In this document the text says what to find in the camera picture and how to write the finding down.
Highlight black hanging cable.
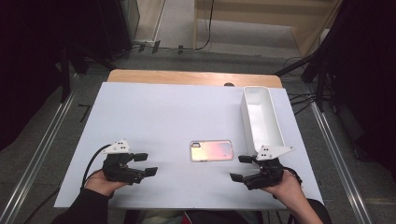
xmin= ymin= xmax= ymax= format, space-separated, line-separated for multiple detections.
xmin=194 ymin=0 xmax=217 ymax=51

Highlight person's left hand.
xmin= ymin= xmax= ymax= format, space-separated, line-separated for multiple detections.
xmin=84 ymin=169 xmax=128 ymax=198

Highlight black metal stand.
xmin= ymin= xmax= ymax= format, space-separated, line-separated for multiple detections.
xmin=57 ymin=43 xmax=116 ymax=105
xmin=274 ymin=43 xmax=332 ymax=114

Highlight white table cover sheet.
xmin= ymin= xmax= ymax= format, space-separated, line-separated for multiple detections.
xmin=53 ymin=81 xmax=324 ymax=211

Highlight black floor cables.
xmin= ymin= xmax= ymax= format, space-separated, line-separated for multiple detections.
xmin=281 ymin=55 xmax=320 ymax=117

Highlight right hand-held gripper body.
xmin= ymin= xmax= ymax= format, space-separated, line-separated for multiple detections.
xmin=244 ymin=144 xmax=295 ymax=191

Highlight person's right hand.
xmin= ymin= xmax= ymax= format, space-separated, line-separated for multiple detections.
xmin=261 ymin=169 xmax=307 ymax=209

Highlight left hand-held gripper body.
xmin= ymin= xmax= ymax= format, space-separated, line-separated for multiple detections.
xmin=102 ymin=138 xmax=148 ymax=187

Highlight white oblong plastic bin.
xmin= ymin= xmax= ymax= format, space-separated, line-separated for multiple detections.
xmin=240 ymin=85 xmax=286 ymax=157

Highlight metal floor rail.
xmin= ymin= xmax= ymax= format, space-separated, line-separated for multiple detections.
xmin=0 ymin=73 xmax=80 ymax=224
xmin=310 ymin=101 xmax=375 ymax=224

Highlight dark curtain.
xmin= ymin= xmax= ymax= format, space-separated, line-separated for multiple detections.
xmin=0 ymin=0 xmax=106 ymax=152
xmin=323 ymin=0 xmax=396 ymax=171

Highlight light wooden shelf unit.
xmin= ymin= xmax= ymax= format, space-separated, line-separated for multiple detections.
xmin=192 ymin=0 xmax=344 ymax=59

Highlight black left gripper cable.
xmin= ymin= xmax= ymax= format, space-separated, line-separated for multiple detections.
xmin=29 ymin=144 xmax=112 ymax=224

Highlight black cabinet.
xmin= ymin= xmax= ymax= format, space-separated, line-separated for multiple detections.
xmin=102 ymin=0 xmax=141 ymax=61

